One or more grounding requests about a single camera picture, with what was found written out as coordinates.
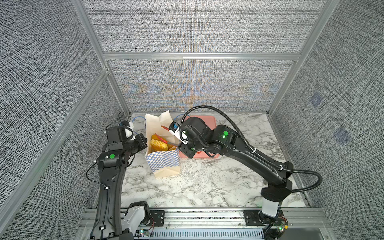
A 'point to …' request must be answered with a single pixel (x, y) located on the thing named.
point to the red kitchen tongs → (165, 141)
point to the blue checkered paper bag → (161, 163)
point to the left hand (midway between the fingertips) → (147, 138)
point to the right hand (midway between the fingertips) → (182, 141)
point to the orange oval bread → (154, 136)
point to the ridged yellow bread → (157, 145)
